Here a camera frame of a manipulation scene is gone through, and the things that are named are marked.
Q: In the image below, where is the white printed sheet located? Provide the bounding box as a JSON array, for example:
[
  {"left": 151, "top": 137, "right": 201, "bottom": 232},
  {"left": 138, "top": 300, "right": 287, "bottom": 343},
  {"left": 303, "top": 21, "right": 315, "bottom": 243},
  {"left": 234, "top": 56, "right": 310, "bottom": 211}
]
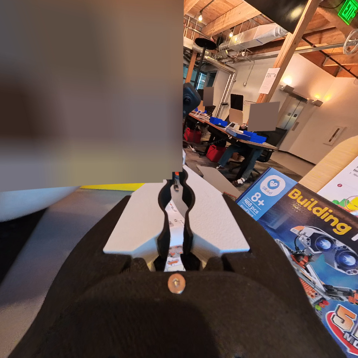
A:
[{"left": 317, "top": 157, "right": 358, "bottom": 216}]

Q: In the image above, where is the person's left forearm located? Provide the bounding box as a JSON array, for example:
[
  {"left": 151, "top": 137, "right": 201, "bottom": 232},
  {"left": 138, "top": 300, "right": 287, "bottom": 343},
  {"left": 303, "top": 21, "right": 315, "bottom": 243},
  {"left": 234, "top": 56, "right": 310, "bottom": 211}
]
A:
[{"left": 0, "top": 186, "right": 82, "bottom": 222}]

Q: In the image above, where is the tan cardboard box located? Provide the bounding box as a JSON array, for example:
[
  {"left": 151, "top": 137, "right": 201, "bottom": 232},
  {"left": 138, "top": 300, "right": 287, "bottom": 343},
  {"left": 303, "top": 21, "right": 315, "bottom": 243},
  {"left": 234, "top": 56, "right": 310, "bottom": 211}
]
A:
[{"left": 299, "top": 136, "right": 358, "bottom": 193}]

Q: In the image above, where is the grey desk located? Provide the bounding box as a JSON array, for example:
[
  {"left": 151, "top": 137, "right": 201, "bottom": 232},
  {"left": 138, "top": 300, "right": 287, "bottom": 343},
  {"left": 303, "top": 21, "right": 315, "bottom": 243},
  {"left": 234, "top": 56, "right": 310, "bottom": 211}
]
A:
[{"left": 0, "top": 189, "right": 132, "bottom": 358}]

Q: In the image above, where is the white paper notice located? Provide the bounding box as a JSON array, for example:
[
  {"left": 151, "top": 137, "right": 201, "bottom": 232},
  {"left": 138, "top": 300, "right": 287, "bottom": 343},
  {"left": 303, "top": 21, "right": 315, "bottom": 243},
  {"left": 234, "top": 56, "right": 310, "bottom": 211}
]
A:
[{"left": 258, "top": 67, "right": 281, "bottom": 94}]

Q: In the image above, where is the blue robot toy box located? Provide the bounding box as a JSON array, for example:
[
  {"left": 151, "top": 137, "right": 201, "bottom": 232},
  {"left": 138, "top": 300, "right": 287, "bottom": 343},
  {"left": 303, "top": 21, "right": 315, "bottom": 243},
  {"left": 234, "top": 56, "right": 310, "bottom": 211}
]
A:
[{"left": 235, "top": 167, "right": 358, "bottom": 358}]

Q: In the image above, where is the white instruction booklet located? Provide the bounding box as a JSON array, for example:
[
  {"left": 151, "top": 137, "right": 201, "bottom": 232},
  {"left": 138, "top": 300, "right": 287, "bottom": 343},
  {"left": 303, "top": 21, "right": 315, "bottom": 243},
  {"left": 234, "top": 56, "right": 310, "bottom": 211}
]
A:
[{"left": 164, "top": 201, "right": 186, "bottom": 273}]

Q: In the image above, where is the wooden post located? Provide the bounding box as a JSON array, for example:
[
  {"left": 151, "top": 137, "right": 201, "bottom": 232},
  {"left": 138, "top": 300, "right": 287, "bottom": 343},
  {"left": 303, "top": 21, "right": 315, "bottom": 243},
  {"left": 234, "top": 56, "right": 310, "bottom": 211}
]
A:
[{"left": 256, "top": 0, "right": 322, "bottom": 104}]

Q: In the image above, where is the red container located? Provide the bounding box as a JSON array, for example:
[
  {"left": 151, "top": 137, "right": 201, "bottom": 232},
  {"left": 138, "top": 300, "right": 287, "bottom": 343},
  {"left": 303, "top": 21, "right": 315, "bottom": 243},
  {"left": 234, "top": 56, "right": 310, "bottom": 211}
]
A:
[
  {"left": 183, "top": 127, "right": 202, "bottom": 144},
  {"left": 206, "top": 144, "right": 227, "bottom": 163}
]

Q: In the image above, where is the yellow plastic tray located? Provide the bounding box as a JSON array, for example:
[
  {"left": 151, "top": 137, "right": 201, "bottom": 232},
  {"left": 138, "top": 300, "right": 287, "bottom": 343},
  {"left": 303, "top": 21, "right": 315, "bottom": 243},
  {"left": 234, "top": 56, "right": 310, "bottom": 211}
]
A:
[{"left": 80, "top": 183, "right": 146, "bottom": 192}]

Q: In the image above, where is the green exit sign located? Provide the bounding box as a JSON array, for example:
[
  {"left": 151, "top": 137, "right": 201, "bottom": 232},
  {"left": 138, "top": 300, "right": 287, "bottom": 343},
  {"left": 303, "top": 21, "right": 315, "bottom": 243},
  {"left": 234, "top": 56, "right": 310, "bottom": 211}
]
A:
[{"left": 337, "top": 0, "right": 358, "bottom": 26}]

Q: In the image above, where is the wall plaque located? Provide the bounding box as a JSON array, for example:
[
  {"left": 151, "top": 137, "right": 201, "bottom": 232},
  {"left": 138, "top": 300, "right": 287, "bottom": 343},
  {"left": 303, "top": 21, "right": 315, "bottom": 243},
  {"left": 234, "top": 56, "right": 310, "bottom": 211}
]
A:
[{"left": 324, "top": 126, "right": 345, "bottom": 146}]

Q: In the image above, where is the grey elevator door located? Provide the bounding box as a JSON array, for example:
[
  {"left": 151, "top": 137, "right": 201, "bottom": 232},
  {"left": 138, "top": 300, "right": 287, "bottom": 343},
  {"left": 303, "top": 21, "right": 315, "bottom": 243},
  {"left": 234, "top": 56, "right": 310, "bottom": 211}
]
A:
[{"left": 276, "top": 92, "right": 309, "bottom": 132}]

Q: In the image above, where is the black floor lamp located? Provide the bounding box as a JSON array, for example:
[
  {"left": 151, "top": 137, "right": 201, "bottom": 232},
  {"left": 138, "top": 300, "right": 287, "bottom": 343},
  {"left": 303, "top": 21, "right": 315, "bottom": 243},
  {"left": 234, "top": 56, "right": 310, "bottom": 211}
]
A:
[{"left": 194, "top": 37, "right": 217, "bottom": 86}]

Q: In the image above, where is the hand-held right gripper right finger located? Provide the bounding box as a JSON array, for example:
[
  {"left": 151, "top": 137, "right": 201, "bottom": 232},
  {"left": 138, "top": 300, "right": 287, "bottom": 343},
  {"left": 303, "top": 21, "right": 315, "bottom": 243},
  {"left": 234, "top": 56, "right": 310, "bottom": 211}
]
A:
[{"left": 180, "top": 165, "right": 251, "bottom": 267}]

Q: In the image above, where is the long wooden table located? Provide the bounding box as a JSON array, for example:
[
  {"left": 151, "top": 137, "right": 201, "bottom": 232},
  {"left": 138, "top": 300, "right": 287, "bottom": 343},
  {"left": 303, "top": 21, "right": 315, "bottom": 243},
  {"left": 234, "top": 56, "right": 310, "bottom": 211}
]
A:
[{"left": 189, "top": 110, "right": 279, "bottom": 152}]

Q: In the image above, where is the black office chair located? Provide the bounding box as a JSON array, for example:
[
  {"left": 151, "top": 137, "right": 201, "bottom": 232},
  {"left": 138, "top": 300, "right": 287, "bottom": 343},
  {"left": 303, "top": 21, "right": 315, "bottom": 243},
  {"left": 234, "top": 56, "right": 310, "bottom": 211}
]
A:
[{"left": 257, "top": 127, "right": 288, "bottom": 163}]

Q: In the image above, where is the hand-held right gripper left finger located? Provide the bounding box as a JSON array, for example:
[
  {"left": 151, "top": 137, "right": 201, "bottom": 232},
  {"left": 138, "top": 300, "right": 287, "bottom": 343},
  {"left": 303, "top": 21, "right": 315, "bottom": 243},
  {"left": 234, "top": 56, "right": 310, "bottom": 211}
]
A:
[{"left": 103, "top": 179, "right": 172, "bottom": 271}]

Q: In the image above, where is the grey side table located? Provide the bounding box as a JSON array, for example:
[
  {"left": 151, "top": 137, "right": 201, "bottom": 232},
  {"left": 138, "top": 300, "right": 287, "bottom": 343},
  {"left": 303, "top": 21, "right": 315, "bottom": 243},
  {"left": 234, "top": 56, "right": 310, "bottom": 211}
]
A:
[{"left": 195, "top": 165, "right": 241, "bottom": 197}]

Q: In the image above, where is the silver air duct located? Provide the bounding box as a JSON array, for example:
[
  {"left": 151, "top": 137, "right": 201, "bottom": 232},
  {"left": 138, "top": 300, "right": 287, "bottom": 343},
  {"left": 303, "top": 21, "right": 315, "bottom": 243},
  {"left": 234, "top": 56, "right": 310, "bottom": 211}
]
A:
[{"left": 218, "top": 22, "right": 289, "bottom": 54}]

